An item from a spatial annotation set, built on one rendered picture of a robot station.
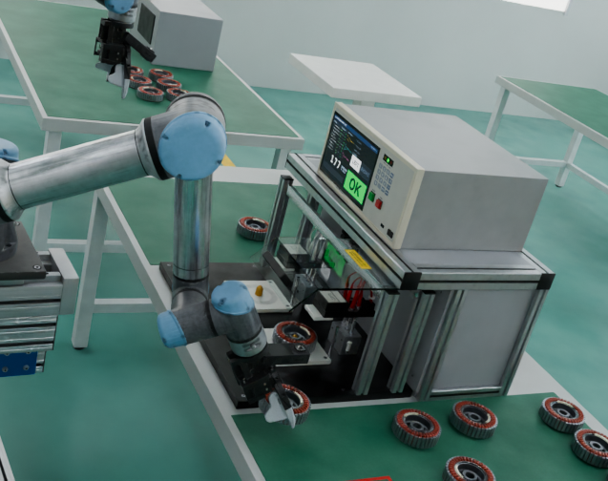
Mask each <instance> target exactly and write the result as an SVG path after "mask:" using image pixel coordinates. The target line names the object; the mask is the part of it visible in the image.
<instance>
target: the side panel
mask: <svg viewBox="0 0 608 481"><path fill-rule="evenodd" d="M548 292H549V290H535V289H499V290H454V292H453V295H452V298H451V303H450V306H449V308H448V311H447V314H446V317H445V320H444V322H443V325H442V327H441V330H440V333H439V336H438V339H437V342H436V344H435V347H434V350H433V352H432V355H431V358H430V362H429V365H428V368H427V371H426V374H425V377H424V379H423V382H422V385H421V387H420V390H419V392H413V396H414V398H416V397H417V399H416V400H417V401H418V402H423V400H424V401H437V400H450V399H464V398H477V397H491V396H502V395H503V396H504V395H507V394H508V392H509V389H510V387H511V384H512V382H513V379H514V375H515V374H516V371H517V369H518V366H519V364H520V361H521V359H522V356H523V354H524V351H525V349H526V346H527V344H528V342H529V340H530V337H531V335H532V332H533V330H534V327H535V323H536V321H537V318H538V316H539V313H540V311H541V308H542V306H543V304H544V302H545V299H546V297H547V294H548Z"/></svg>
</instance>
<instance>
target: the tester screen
mask: <svg viewBox="0 0 608 481"><path fill-rule="evenodd" d="M377 152H378V150H377V149H376V148H375V147H374V146H372V145H371V144H370V143H369V142H368V141H366V140H365V139H364V138H363V137H362V136H360V135H359V134H358V133H357V132H356V131H354V130H353V129H352V128H351V127H350V126H349V125H347V124H346V123H345V122H344V121H343V120H341V119H340V118H339V117H338V116H337V115H335V116H334V120H333V124H332V127H331V131H330V135H329V139H328V142H327V145H326V149H325V156H324V159H323V163H324V160H325V161H326V162H327V163H328V164H329V165H330V166H331V167H332V168H333V169H334V170H335V171H337V172H338V173H339V174H340V175H341V176H342V177H343V178H344V179H343V183H341V182H340V181H339V180H338V179H336V178H335V177H334V176H333V175H332V174H331V173H330V172H329V171H328V170H327V169H326V168H325V167H324V165H323V163H322V168H323V169H324V170H325V171H326V172H327V173H328V174H329V175H330V176H331V177H332V178H333V179H334V180H335V181H336V182H337V183H338V184H339V185H340V186H341V187H342V188H343V189H344V190H345V191H346V192H347V193H348V194H349V195H350V196H351V197H352V198H353V199H354V200H355V201H356V202H357V203H358V204H359V205H360V206H361V207H362V205H363V203H362V204H361V203H360V202H359V201H358V200H357V199H356V198H355V197H353V196H352V195H351V194H350V193H349V192H348V191H347V190H346V189H345V188H344V184H345V181H346V174H347V171H348V170H349V171H350V172H351V173H353V174H354V175H355V176H356V177H357V178H358V179H359V180H360V181H362V182H363V184H364V185H365V186H366V187H367V186H368V182H367V181H366V180H365V179H364V178H363V177H362V176H361V175H360V174H359V173H358V172H357V171H355V170H354V169H353V168H352V167H351V166H350V165H349V164H350V161H351V158H352V155H355V156H356V157H357V158H358V159H359V160H360V161H362V162H363V163H364V164H365V165H366V167H367V168H368V169H369V170H371V172H372V169H373V165H374V162H375V158H376V156H377ZM331 154H333V155H334V156H335V157H336V158H338V159H339V160H340V161H341V162H342V163H341V167H340V171H339V170H338V169H337V168H336V167H335V166H334V165H333V164H332V163H330V162H329V161H330V158H331Z"/></svg>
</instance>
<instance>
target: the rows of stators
mask: <svg viewBox="0 0 608 481"><path fill-rule="evenodd" d="M539 415H540V417H541V418H542V420H543V421H544V422H545V423H546V424H547V425H549V426H550V427H552V428H554V429H557V430H559V431H562V432H567V433H574V434H575V435H574V437H573V440H572V442H571V448H572V449H573V451H574V452H575V454H576V455H577V456H578V457H579V458H580V459H583V461H585V462H586V461H587V463H588V464H591V465H593V466H596V467H600V468H608V437H607V436H606V435H603V433H600V432H599V431H596V430H592V429H582V427H583V425H584V422H585V420H586V417H585V414H584V413H583V411H582V410H581V409H580V408H579V407H577V406H576V405H574V404H573V403H571V402H570V401H567V400H563V399H561V398H556V397H551V398H550V397H549V398H546V399H544V400H543V402H542V404H541V407H540V409H539ZM590 462H591V463H590ZM605 480H606V481H608V474H607V476H606V479H605Z"/></svg>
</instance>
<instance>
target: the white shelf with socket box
mask: <svg viewBox="0 0 608 481"><path fill-rule="evenodd" d="M288 63H290V64H291V65H292V66H293V67H294V68H296V69H297V70H298V71H299V72H301V73H302V74H303V75H304V76H306V77H307V78H308V79H309V80H311V81H312V82H313V83H314V84H315V85H317V86H318V87H319V88H320V89H322V90H323V91H324V92H325V93H326V94H328V95H329V96H330V97H335V98H343V99H352V100H353V102H352V105H359V106H368V107H374V104H375V102H378V103H387V104H396V105H405V106H413V107H419V106H420V103H421V99H422V97H421V96H419V95H418V94H416V93H414V92H413V91H411V90H410V89H409V88H407V87H406V86H404V85H403V84H401V83H400V82H398V81H397V80H395V79H394V78H393V77H391V76H390V75H388V74H387V73H385V72H383V71H382V70H381V69H379V68H378V67H376V66H375V65H373V64H369V63H362V62H355V61H347V60H341V59H333V58H326V57H319V56H311V55H304V54H296V53H291V54H290V55H289V59H288Z"/></svg>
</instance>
